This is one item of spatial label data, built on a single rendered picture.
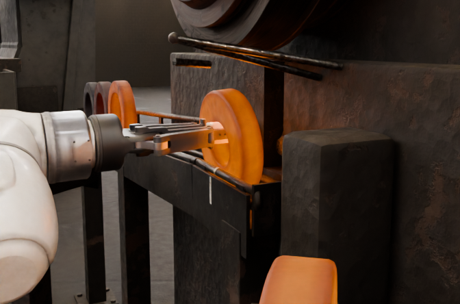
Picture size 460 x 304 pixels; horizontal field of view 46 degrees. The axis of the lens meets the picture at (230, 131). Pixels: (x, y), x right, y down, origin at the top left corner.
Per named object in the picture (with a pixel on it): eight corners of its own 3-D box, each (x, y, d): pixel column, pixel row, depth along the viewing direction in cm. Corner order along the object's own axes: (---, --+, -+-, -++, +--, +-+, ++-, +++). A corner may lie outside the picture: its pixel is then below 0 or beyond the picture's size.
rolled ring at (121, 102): (105, 85, 152) (117, 85, 153) (110, 150, 152) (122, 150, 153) (120, 76, 135) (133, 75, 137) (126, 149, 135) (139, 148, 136)
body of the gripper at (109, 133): (84, 166, 75) (148, 159, 78) (97, 179, 67) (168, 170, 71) (81, 111, 73) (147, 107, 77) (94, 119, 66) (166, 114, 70)
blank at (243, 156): (212, 89, 86) (192, 92, 84) (257, 86, 72) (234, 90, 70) (224, 184, 87) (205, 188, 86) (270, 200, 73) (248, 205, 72)
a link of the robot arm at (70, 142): (50, 192, 64) (100, 185, 67) (45, 116, 63) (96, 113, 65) (41, 175, 72) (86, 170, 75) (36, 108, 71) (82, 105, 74)
